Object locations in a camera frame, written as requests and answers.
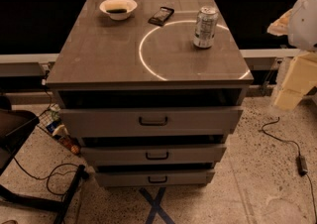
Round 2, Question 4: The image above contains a black floor cable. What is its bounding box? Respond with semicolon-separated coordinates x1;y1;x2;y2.
13;157;83;199

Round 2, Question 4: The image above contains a black chair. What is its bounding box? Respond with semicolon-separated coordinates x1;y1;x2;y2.
0;95;87;224

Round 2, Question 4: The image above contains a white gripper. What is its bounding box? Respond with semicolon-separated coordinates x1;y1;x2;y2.
267;9;317;111

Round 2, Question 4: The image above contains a grey drawer cabinet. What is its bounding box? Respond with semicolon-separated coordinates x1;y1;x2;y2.
48;0;253;176

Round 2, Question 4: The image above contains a top grey drawer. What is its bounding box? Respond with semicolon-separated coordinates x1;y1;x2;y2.
60;106;243;138

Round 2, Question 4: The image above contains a grey drawer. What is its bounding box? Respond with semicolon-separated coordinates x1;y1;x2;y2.
95;169;215;187
81;144;226;167
60;106;243;138

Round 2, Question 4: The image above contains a blue tape cross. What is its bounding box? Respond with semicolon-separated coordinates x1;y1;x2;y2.
139;187;175;224

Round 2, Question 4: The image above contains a black power adapter with cable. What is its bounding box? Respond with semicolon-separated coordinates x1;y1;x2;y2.
261;117;317;224

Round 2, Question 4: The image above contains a silver 7up soda can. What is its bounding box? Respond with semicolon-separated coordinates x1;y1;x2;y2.
193;6;219;49

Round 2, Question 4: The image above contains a black snack packet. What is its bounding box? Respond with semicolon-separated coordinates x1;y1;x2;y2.
148;7;174;26

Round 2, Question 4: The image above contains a wire basket with items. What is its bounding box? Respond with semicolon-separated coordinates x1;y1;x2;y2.
39;104;80;156

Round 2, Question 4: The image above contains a middle grey drawer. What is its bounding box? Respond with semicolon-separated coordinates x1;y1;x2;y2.
81;144;226;167

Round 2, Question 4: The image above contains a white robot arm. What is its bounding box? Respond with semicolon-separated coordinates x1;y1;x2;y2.
267;0;317;111

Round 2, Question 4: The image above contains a dark item in bowl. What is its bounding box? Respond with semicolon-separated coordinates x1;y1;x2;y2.
106;8;127;14

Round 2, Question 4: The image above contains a bottom grey drawer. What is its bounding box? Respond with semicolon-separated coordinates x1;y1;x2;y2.
95;169;215;187

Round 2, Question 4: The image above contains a white bowl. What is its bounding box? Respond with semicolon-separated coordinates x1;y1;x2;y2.
99;0;138;21

